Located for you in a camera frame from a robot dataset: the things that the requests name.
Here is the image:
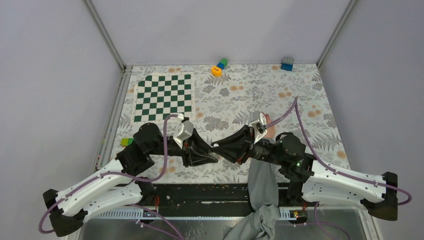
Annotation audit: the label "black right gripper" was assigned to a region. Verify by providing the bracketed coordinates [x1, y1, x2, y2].
[209, 125, 284, 166]

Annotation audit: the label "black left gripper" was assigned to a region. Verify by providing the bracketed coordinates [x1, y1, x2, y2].
[149, 128, 220, 167]

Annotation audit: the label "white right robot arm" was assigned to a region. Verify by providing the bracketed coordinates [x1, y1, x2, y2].
[209, 125, 398, 221]

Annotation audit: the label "grey sleeved forearm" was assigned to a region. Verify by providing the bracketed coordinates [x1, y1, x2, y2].
[224, 159, 281, 240]

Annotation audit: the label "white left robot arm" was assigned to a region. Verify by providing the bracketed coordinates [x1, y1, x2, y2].
[38, 119, 219, 237]

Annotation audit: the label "person's hand with painted nails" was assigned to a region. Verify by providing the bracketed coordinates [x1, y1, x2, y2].
[263, 113, 276, 141]

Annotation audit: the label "floral tablecloth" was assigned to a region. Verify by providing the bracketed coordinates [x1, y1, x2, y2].
[110, 64, 350, 168]

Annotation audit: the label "green white chessboard mat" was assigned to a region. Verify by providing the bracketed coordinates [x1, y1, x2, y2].
[131, 72, 196, 125]

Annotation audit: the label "blue yellow toy car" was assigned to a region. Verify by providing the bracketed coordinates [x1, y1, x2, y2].
[120, 138, 134, 147]

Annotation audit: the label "yellow blue green toy blocks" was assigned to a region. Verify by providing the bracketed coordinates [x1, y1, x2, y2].
[210, 58, 228, 77]

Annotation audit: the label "blue grey toy block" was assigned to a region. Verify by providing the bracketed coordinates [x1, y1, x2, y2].
[280, 56, 294, 72]

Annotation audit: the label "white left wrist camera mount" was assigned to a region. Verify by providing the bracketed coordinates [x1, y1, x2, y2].
[173, 113, 194, 149]

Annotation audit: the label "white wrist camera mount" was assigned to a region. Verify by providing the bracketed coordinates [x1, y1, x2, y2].
[173, 113, 194, 149]
[250, 110, 268, 144]

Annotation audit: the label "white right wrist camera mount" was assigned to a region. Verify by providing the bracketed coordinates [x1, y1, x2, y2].
[250, 110, 268, 144]

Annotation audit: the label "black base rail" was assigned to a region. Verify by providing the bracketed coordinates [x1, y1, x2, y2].
[120, 180, 355, 220]

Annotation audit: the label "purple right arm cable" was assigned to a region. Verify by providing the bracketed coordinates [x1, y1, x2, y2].
[266, 96, 413, 206]

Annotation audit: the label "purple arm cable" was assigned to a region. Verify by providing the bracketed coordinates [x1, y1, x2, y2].
[38, 113, 181, 234]
[266, 96, 413, 206]

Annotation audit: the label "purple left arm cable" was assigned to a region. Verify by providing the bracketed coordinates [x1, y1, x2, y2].
[38, 113, 181, 234]

